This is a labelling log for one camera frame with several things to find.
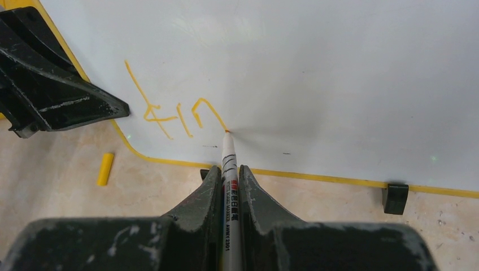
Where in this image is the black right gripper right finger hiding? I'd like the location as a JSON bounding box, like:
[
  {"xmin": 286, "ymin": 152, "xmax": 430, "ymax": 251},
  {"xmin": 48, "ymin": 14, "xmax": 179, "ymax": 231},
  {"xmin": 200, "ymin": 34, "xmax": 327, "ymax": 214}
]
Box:
[{"xmin": 239, "ymin": 165, "xmax": 438, "ymax": 270}]

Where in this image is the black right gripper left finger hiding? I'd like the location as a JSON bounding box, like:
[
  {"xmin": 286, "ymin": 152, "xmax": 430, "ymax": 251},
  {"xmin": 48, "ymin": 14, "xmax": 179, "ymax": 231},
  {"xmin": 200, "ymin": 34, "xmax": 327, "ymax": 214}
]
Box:
[{"xmin": 1, "ymin": 166, "xmax": 221, "ymax": 270}]

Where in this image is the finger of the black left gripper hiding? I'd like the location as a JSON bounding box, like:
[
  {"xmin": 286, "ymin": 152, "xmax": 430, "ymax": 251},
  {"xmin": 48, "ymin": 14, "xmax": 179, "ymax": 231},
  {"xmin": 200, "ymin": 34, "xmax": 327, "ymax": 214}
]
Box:
[{"xmin": 1, "ymin": 6, "xmax": 130, "ymax": 138}]

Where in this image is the white marker pen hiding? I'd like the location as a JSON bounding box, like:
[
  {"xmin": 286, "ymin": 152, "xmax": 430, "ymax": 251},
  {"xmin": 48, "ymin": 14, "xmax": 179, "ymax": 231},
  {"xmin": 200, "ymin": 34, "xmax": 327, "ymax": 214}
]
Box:
[{"xmin": 221, "ymin": 131, "xmax": 243, "ymax": 270}]

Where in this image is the yellow marker cap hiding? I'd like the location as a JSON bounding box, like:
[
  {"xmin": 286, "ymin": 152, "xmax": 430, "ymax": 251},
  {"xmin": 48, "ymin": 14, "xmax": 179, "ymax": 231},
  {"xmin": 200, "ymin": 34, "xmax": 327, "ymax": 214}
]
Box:
[{"xmin": 97, "ymin": 153, "xmax": 114, "ymax": 186}]

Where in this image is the white board yellow frame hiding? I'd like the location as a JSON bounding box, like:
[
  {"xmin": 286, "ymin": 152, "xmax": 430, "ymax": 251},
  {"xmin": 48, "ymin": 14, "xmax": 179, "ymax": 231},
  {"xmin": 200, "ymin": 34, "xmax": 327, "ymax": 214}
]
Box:
[{"xmin": 1, "ymin": 1, "xmax": 478, "ymax": 198}]

